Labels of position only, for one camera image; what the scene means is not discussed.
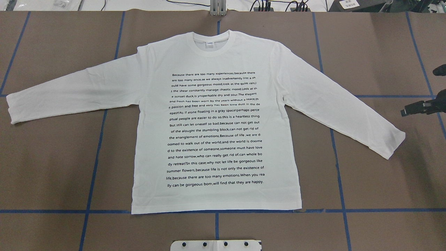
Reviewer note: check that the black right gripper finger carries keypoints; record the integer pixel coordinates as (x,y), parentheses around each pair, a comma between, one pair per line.
(414,108)

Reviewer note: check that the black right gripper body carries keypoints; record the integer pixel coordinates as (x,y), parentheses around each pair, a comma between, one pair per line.
(423,106)

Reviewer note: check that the white long-sleeve printed shirt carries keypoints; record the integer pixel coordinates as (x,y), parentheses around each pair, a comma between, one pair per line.
(213,132)

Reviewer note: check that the black box with white label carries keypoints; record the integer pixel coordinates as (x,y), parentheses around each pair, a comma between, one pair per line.
(356,5)

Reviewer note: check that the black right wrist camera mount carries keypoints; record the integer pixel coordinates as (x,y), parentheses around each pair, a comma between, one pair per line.
(440,71)

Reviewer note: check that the aluminium frame post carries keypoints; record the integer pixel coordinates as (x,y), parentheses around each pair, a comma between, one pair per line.
(218,7)

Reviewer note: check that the white camera stand base plate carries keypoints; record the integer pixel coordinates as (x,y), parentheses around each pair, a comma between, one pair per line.
(217,245)

